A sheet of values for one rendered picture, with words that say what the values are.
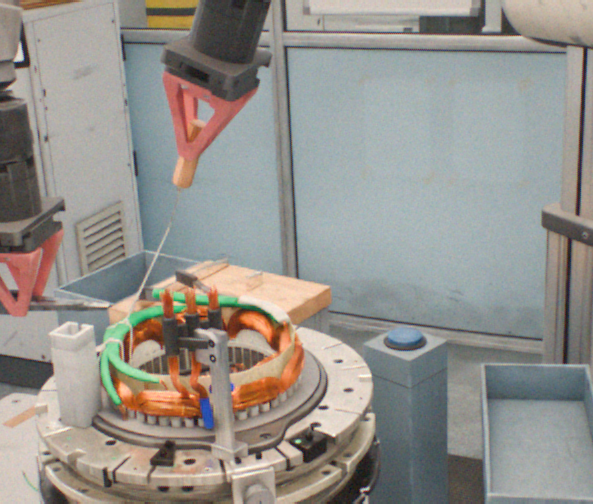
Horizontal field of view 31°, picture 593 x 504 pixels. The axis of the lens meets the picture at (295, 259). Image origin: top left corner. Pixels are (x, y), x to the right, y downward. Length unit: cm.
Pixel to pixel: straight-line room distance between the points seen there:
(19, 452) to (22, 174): 70
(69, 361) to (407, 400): 43
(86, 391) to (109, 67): 259
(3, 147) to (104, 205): 252
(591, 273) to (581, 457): 25
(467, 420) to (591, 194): 206
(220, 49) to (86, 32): 253
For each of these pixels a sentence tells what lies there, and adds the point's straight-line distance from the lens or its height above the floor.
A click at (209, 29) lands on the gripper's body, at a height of 144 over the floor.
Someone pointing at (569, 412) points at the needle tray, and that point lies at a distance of 113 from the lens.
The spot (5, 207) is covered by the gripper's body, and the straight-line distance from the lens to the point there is 101.
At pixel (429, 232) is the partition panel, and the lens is 337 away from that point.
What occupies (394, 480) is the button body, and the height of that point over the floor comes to 87.
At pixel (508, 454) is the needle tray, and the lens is 105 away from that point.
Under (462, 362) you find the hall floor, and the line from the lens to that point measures 357.
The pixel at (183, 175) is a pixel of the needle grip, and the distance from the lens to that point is 95.
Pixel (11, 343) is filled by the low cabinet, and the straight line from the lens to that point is 357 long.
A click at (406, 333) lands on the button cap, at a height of 104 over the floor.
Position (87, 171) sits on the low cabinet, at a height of 69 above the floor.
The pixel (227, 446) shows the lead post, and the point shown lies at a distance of 90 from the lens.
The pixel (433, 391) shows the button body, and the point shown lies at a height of 98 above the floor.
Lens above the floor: 156
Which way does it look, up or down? 20 degrees down
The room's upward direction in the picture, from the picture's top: 3 degrees counter-clockwise
